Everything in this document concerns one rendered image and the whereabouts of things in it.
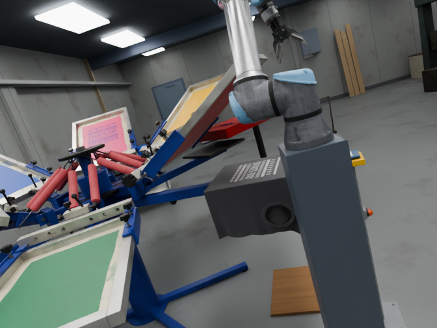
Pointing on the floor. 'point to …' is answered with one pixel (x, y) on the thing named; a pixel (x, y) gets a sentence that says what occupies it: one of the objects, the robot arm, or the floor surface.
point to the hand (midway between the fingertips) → (293, 54)
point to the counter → (416, 65)
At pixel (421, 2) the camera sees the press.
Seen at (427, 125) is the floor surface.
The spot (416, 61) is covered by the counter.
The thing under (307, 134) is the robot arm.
